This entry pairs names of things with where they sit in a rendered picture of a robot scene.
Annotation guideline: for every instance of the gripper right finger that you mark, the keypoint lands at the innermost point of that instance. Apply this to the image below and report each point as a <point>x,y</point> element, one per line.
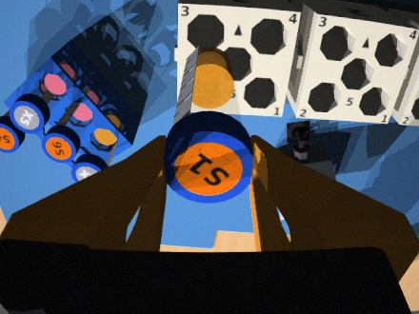
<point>321,213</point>

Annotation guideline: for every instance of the blue tube rack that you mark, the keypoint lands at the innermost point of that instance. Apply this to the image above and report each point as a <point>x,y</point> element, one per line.
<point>89,76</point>

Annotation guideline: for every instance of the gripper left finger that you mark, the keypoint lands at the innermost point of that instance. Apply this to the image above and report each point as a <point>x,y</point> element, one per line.
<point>97,210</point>

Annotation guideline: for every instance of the blue flat mat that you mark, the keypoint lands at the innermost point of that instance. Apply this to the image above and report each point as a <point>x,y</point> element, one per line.
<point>132,42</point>

